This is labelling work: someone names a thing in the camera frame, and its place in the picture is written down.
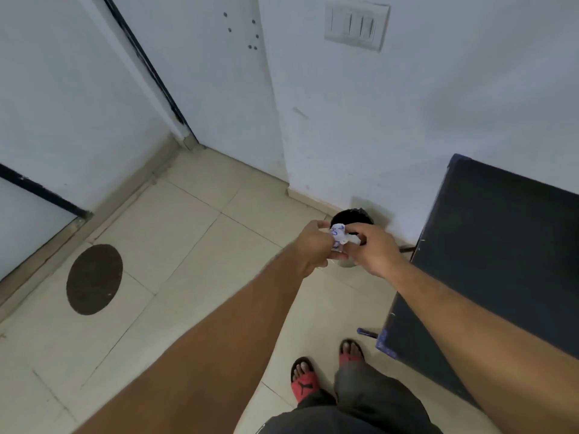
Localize white door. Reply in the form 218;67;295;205
0;162;93;283
100;0;290;182

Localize white wall switch plate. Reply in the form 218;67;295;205
324;0;391;52

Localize person's left forearm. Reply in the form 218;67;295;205
70;245;303;434

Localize dark table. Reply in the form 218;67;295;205
357;153;579;409

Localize person's left hand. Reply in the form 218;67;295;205
287;220;349;279

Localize grey trousers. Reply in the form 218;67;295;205
255;361;444;434

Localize person's right hand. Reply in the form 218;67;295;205
344;222;412;280

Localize red slide sandal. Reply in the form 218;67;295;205
290;357;323;404
339;339;365;367

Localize dark oval floor mat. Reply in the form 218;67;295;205
66;244;124;316

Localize black waste bin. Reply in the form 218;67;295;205
330;208;375;269

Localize white paper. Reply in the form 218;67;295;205
329;223;367;252

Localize person's right forearm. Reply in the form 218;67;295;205
384;261;579;434

